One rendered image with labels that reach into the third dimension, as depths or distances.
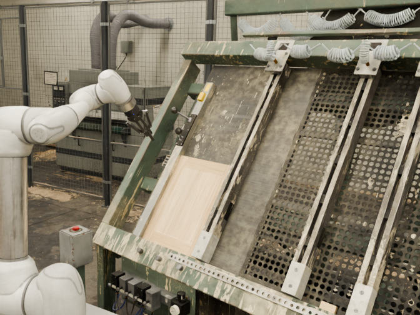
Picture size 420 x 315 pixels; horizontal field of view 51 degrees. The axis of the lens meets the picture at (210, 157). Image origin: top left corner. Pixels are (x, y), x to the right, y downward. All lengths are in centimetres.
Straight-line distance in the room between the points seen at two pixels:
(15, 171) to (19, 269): 35
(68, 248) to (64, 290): 71
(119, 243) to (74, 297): 75
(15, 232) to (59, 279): 24
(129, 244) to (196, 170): 51
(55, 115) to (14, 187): 30
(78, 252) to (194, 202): 63
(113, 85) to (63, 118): 50
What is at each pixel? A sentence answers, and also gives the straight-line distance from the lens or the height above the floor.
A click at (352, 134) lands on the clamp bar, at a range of 197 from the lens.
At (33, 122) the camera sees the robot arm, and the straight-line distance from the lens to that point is 160.
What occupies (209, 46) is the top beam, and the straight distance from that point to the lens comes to 268.
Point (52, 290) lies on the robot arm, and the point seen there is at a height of 100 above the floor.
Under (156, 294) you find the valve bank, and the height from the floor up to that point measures 75.
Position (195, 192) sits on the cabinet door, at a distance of 224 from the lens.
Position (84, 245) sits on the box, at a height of 86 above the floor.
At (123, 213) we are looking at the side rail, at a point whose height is 94.
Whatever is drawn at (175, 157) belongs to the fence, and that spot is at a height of 128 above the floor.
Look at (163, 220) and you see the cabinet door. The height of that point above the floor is 99.
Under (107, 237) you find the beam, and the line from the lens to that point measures 245.
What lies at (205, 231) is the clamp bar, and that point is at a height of 103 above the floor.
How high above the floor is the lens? 176
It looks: 12 degrees down
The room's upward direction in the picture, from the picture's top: 2 degrees clockwise
